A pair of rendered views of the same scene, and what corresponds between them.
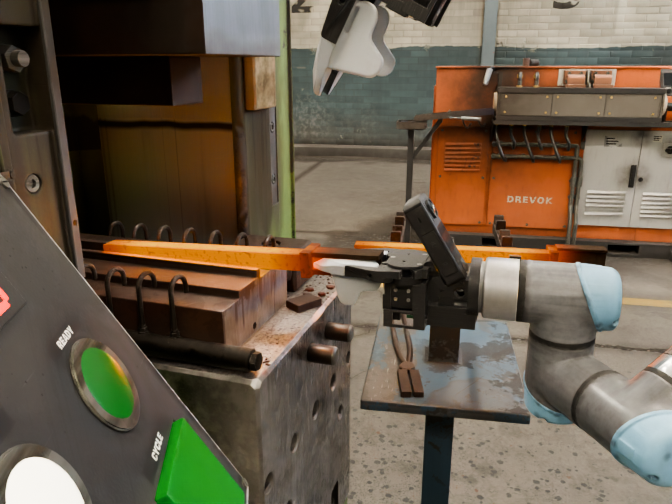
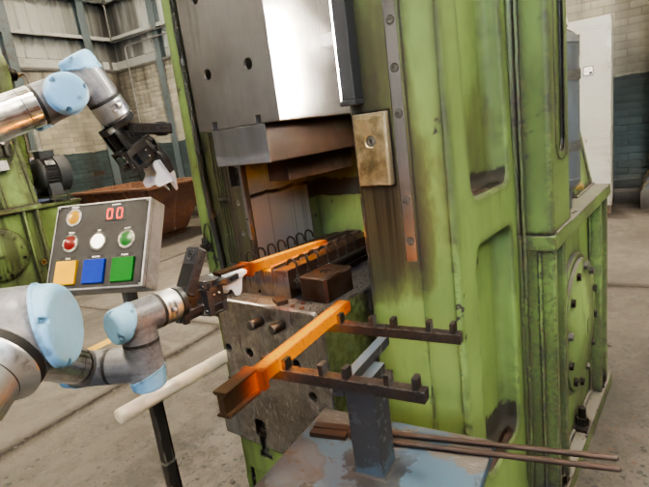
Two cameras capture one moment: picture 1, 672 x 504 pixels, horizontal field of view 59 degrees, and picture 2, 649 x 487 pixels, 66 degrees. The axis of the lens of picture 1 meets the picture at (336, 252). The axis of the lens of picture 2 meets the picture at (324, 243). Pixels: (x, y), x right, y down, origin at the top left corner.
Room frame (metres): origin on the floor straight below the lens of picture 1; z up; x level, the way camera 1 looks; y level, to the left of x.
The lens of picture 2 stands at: (1.39, -1.03, 1.33)
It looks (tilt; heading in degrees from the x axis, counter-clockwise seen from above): 13 degrees down; 112
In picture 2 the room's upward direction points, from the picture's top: 8 degrees counter-clockwise
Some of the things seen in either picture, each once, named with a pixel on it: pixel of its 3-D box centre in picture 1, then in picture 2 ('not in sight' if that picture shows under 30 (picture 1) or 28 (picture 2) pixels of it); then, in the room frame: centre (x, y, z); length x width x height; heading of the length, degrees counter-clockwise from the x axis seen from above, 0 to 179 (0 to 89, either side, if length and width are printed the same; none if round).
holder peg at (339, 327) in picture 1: (339, 332); (276, 328); (0.83, -0.01, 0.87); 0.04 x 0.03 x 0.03; 72
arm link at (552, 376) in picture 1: (566, 377); (138, 364); (0.63, -0.28, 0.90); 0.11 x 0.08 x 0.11; 17
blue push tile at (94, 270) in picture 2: not in sight; (94, 271); (0.20, 0.07, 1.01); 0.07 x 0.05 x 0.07; 7
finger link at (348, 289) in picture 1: (346, 283); not in sight; (0.71, -0.01, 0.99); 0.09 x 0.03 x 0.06; 75
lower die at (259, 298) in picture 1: (126, 282); (310, 258); (0.81, 0.30, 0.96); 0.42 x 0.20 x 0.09; 72
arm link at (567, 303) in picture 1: (566, 297); (135, 320); (0.65, -0.27, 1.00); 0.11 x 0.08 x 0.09; 72
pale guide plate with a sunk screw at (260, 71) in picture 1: (259, 58); (373, 150); (1.08, 0.13, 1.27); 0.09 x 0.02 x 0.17; 162
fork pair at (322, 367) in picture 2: (450, 235); (360, 343); (1.11, -0.22, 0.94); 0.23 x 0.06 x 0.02; 81
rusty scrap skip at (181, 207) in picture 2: not in sight; (143, 211); (-4.16, 5.36, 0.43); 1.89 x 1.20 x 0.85; 169
